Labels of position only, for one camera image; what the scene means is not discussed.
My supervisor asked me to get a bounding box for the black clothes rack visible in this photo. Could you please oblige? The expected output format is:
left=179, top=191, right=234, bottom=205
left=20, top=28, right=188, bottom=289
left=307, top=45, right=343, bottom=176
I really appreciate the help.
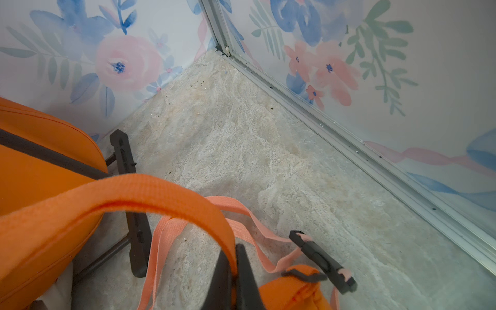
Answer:
left=74, top=130, right=152, bottom=283

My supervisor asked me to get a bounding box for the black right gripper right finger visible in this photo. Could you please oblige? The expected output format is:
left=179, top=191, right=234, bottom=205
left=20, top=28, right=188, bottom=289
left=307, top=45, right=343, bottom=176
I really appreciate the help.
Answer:
left=235, top=244, right=266, bottom=310

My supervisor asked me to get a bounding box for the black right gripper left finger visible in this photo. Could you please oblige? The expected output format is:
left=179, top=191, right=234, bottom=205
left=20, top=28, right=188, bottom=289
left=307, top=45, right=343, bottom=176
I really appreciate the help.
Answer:
left=201, top=251, right=233, bottom=310

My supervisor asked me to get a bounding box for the orange crossbody bag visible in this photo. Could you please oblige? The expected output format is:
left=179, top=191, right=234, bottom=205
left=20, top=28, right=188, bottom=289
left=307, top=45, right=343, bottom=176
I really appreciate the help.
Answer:
left=0, top=96, right=334, bottom=310

